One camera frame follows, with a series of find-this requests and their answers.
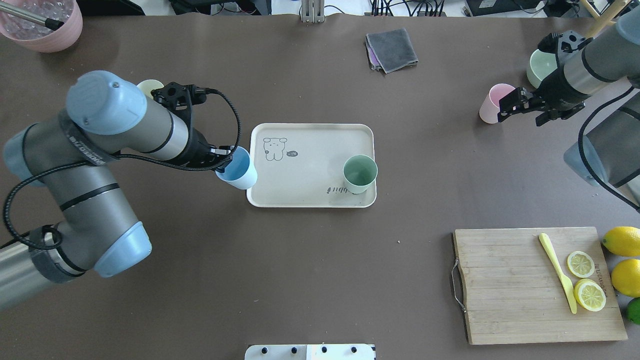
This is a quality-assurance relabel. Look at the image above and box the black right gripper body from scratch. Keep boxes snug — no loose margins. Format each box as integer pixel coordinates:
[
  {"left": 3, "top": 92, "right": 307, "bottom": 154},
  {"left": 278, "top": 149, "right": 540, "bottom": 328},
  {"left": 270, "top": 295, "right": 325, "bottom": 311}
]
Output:
[{"left": 530, "top": 30, "right": 594, "bottom": 118}]

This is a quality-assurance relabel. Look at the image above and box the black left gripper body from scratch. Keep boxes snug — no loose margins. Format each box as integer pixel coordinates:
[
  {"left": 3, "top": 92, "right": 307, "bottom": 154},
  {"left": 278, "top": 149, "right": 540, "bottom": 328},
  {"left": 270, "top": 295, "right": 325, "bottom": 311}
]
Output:
[{"left": 151, "top": 82, "right": 223, "bottom": 169}]

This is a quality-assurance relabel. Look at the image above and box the blue cup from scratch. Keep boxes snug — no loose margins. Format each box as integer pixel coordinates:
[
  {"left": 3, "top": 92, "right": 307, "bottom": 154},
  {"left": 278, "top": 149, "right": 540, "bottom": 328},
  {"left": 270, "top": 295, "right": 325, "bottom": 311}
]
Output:
[{"left": 215, "top": 146, "right": 258, "bottom": 191}]

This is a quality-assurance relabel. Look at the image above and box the pink cup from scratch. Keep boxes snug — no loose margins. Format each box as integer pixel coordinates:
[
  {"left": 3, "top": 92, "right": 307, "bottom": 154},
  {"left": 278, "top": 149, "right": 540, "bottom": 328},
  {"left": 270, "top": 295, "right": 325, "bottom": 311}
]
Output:
[{"left": 478, "top": 83, "right": 515, "bottom": 125}]

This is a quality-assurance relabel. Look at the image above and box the cream cup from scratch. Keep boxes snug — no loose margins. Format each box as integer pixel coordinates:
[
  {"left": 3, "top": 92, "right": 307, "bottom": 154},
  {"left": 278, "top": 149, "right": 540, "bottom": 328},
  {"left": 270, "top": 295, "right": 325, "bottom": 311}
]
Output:
[{"left": 136, "top": 79, "right": 165, "bottom": 100}]

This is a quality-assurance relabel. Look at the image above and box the green cup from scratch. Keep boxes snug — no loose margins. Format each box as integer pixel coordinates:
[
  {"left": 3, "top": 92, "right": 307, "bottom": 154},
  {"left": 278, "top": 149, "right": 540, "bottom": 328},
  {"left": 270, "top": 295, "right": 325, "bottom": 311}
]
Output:
[{"left": 342, "top": 154, "right": 378, "bottom": 195}]

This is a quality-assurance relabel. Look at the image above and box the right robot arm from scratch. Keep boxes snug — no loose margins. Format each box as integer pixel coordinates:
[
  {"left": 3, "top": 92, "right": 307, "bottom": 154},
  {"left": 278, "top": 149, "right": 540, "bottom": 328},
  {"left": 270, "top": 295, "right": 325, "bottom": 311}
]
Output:
[{"left": 496, "top": 7, "right": 640, "bottom": 211}]

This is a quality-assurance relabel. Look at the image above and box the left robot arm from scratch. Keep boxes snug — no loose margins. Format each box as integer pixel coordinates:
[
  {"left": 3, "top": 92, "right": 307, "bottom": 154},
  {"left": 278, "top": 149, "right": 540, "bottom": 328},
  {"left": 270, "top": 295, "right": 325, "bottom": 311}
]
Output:
[{"left": 1, "top": 70, "right": 240, "bottom": 310}]

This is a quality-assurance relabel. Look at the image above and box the cream rabbit tray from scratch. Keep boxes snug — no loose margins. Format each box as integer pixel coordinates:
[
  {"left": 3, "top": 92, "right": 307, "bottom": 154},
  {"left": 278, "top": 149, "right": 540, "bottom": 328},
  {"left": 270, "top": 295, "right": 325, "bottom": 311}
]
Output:
[{"left": 246, "top": 123, "right": 377, "bottom": 208}]

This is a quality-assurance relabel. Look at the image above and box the green bowl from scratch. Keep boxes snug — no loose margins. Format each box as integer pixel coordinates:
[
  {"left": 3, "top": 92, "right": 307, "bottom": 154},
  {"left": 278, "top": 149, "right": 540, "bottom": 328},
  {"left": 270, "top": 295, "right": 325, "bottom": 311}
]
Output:
[{"left": 526, "top": 49, "right": 558, "bottom": 89}]

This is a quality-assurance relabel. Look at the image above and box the wooden stand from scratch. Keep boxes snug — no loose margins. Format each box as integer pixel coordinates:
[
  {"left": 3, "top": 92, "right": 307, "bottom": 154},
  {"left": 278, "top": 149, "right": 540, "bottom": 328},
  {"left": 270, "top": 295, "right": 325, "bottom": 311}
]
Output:
[{"left": 579, "top": 0, "right": 631, "bottom": 38}]

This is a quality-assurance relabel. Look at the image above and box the yellow plastic knife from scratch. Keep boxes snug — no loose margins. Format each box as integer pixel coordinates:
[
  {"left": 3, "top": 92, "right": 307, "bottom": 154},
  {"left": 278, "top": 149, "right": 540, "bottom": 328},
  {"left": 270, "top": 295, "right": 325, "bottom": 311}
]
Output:
[{"left": 538, "top": 232, "right": 578, "bottom": 315}]

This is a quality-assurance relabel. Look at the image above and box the grey cloth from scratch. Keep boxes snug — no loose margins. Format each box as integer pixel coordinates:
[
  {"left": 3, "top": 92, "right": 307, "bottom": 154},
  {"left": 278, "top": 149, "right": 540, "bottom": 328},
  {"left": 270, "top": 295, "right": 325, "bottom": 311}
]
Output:
[{"left": 365, "top": 27, "right": 419, "bottom": 75}]

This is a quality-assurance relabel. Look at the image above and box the metal tube tool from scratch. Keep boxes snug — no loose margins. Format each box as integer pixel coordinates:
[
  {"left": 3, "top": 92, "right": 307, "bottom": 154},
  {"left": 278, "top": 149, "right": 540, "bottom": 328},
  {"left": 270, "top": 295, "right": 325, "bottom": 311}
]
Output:
[{"left": 0, "top": 1, "right": 65, "bottom": 31}]

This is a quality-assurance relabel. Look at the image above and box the yellow lemon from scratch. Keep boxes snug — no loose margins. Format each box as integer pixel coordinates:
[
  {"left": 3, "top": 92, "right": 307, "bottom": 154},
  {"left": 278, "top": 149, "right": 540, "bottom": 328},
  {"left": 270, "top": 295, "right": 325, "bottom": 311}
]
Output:
[
  {"left": 601, "top": 226, "right": 640, "bottom": 257},
  {"left": 611, "top": 259, "right": 640, "bottom": 298}
]

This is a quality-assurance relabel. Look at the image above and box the lemon slice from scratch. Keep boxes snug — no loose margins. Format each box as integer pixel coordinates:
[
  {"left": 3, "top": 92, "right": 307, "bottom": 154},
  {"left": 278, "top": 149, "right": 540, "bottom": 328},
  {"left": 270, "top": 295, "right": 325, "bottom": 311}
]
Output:
[
  {"left": 566, "top": 250, "right": 595, "bottom": 280},
  {"left": 573, "top": 278, "right": 607, "bottom": 312}
]

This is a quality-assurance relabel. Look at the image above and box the pink bowl with ice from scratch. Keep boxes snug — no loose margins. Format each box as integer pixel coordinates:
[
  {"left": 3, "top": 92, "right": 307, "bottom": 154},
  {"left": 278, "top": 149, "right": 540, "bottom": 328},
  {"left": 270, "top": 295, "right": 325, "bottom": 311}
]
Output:
[{"left": 0, "top": 0, "right": 83, "bottom": 53}]

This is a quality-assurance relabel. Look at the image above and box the wooden cutting board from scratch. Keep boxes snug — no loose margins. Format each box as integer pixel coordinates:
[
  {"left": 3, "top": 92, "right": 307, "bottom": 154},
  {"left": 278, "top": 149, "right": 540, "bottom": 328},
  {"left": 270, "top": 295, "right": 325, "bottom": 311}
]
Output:
[{"left": 452, "top": 227, "right": 627, "bottom": 346}]

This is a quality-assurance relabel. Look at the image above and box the green lime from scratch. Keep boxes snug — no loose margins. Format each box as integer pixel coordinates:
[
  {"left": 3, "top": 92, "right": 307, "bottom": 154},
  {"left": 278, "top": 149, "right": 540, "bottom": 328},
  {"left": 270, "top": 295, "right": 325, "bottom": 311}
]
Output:
[{"left": 626, "top": 297, "right": 640, "bottom": 326}]

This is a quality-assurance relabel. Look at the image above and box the aluminium frame post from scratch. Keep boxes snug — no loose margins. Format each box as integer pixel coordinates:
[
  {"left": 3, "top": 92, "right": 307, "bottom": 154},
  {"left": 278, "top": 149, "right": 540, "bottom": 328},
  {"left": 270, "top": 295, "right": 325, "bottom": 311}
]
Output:
[{"left": 300, "top": 0, "right": 325, "bottom": 24}]

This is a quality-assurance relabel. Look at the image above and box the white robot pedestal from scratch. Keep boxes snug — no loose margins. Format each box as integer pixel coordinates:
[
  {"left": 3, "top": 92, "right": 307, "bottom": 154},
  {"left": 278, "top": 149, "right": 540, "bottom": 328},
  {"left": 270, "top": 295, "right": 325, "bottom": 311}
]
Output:
[{"left": 244, "top": 343, "right": 377, "bottom": 360}]

